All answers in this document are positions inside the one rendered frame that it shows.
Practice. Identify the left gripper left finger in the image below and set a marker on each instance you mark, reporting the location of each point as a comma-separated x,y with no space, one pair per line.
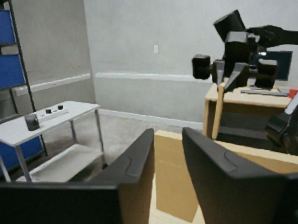
119,194

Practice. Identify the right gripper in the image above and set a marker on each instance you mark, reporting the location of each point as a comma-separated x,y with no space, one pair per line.
238,77

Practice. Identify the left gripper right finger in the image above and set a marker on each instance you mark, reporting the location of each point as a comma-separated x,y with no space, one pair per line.
231,189

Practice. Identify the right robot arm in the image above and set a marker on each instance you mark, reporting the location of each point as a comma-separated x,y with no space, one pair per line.
232,30

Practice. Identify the tan wooden board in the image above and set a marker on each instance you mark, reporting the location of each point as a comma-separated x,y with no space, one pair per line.
175,193

